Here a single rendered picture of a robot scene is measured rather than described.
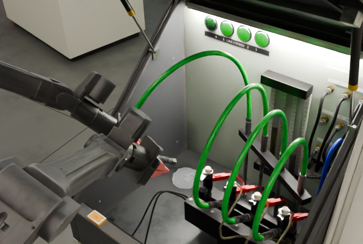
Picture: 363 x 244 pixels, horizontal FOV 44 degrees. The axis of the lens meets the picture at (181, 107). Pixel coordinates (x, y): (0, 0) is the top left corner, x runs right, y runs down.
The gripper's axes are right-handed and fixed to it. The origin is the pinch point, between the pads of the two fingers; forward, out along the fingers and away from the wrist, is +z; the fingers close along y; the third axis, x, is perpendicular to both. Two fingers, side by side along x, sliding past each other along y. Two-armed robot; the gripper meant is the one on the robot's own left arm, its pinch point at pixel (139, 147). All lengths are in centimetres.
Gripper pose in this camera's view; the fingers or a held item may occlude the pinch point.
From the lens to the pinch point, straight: 119.6
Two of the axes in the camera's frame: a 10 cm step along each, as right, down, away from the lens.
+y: -1.3, -3.8, 9.2
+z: 7.6, 5.5, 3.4
